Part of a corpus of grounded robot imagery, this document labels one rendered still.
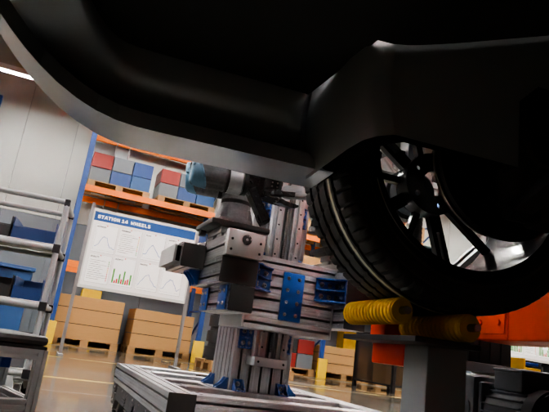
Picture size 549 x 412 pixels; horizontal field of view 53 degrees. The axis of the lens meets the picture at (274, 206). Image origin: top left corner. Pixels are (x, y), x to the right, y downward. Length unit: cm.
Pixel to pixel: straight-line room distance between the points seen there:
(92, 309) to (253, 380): 869
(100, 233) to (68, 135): 535
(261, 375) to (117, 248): 541
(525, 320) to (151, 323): 952
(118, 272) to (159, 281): 55
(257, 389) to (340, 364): 1016
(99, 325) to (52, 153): 387
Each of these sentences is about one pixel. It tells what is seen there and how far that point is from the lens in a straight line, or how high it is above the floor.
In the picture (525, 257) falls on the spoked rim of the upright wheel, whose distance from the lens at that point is 136.
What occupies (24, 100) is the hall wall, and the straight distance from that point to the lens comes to 1278.
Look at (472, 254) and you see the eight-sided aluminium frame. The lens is 158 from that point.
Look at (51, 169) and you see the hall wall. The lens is 1233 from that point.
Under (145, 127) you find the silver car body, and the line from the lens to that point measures 102.
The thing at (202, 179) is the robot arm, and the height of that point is 83.
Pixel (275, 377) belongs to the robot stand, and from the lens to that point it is 226.
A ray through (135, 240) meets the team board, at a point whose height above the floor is 156.
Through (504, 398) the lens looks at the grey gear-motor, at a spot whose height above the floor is 35.
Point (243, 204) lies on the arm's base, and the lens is 205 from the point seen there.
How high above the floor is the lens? 39
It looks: 15 degrees up
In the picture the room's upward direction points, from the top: 8 degrees clockwise
